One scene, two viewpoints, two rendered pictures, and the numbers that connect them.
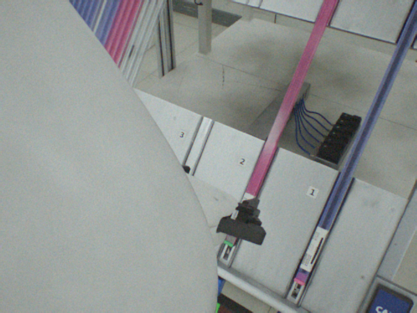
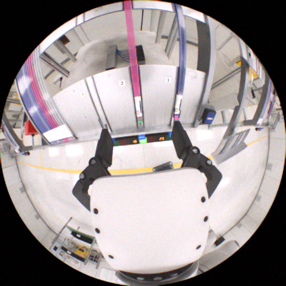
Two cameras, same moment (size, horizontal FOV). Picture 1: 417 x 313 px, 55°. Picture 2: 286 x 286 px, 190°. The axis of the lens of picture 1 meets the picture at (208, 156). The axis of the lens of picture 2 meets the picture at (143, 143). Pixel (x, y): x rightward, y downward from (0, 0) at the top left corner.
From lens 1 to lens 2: 37 cm
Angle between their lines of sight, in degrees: 50
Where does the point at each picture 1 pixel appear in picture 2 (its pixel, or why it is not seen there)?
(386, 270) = (204, 101)
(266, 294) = (165, 129)
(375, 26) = (159, 6)
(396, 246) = (206, 92)
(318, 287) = (181, 115)
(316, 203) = (172, 84)
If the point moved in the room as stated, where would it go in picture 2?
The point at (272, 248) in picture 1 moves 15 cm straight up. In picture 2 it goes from (159, 111) to (178, 86)
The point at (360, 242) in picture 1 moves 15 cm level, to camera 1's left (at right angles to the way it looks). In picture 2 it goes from (193, 94) to (154, 124)
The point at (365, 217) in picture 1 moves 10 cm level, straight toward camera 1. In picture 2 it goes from (193, 83) to (202, 119)
